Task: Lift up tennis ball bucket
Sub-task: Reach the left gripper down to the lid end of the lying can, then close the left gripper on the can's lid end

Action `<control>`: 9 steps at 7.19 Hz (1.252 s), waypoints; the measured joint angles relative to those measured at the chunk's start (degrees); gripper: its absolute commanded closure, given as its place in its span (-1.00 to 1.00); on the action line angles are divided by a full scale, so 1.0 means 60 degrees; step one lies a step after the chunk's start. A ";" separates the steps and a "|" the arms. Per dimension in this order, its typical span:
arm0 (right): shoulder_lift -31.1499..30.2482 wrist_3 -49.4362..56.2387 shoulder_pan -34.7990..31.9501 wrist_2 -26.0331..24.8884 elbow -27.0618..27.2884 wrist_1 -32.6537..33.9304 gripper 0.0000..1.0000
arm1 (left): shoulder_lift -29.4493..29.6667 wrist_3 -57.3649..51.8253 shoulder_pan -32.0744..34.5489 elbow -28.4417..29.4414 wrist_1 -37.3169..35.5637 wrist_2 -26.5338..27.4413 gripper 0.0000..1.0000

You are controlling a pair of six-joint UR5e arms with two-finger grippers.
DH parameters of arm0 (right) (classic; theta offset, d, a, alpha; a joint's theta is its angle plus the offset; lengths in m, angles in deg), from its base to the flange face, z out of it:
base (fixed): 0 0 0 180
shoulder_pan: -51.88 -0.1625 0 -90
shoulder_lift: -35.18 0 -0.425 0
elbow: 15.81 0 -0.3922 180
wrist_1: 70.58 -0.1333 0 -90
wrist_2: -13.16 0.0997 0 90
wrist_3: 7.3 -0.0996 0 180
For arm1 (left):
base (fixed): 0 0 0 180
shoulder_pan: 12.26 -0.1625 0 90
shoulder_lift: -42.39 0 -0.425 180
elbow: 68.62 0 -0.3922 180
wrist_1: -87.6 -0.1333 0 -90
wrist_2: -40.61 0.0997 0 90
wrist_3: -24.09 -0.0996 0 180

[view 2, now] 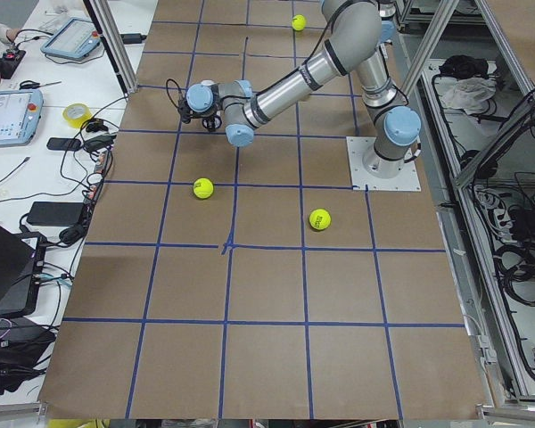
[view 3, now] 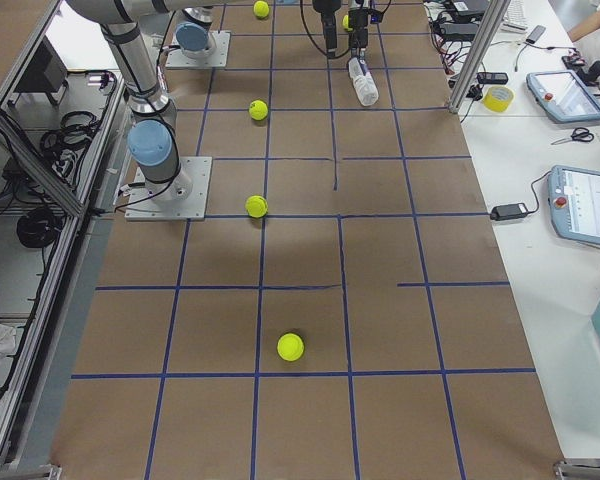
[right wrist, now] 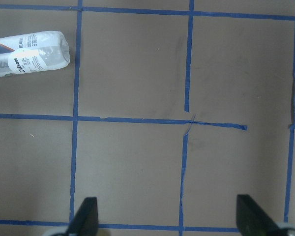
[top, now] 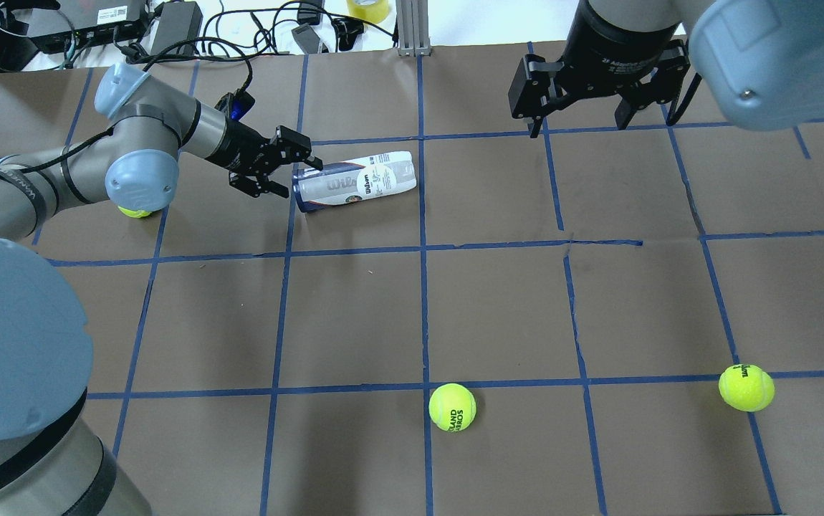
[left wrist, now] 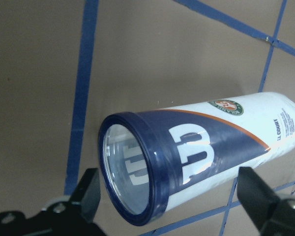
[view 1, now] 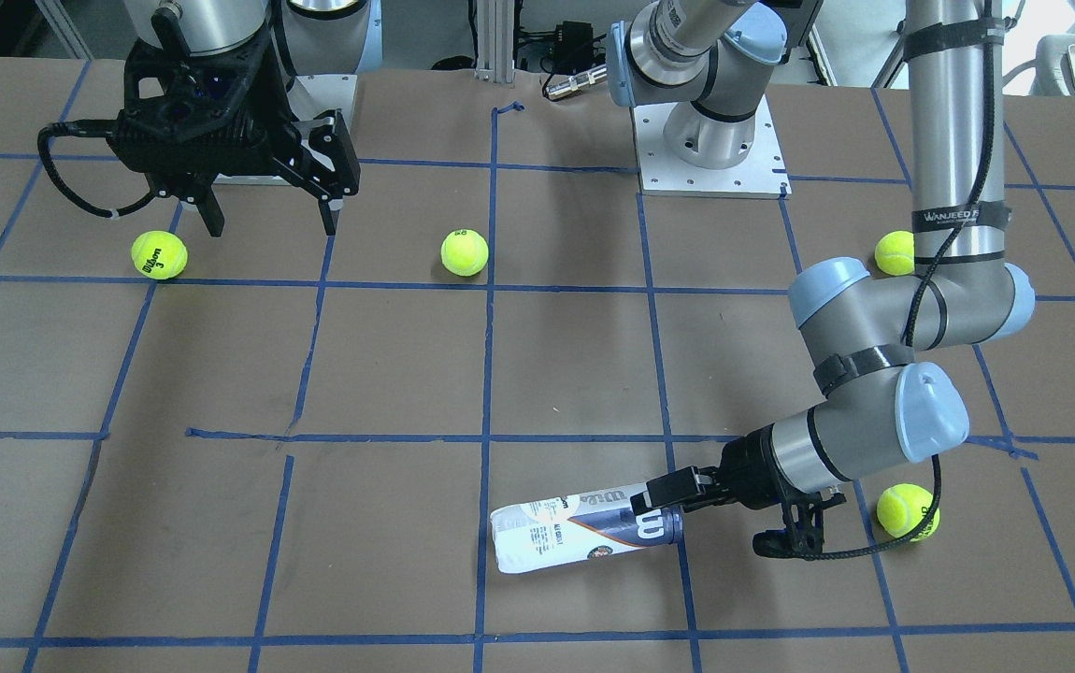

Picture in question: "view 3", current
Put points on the tennis ball front left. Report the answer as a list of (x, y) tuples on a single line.
[(261, 9)]

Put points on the black handled scissors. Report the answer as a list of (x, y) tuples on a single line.
[(579, 134)]

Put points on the yellow tape roll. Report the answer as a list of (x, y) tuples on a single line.
[(498, 98)]

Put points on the tennis ball near base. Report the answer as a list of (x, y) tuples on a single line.
[(256, 206)]

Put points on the lower teach pendant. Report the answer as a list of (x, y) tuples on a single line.
[(574, 203)]

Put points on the tennis ball with black print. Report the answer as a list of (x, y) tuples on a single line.
[(258, 110)]

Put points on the aluminium frame post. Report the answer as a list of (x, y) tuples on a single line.
[(488, 27)]

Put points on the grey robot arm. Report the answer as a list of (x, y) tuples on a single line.
[(201, 18), (151, 141)]

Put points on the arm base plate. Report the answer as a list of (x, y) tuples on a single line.
[(186, 197), (199, 49)]

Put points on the teach pendant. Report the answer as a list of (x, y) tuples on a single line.
[(574, 203), (563, 96)]

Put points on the black power adapter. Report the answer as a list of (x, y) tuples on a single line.
[(506, 212)]

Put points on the tennis ball near gripper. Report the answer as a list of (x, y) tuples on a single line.
[(346, 23)]

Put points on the tennis ball far right area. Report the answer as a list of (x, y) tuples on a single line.
[(290, 347)]

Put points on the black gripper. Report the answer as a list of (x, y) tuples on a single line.
[(358, 22)]

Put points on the clear tennis ball can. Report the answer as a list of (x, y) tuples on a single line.
[(363, 82)]

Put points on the black phone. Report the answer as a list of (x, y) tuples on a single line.
[(492, 78)]

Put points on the upper teach pendant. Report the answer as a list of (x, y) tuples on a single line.
[(563, 96)]

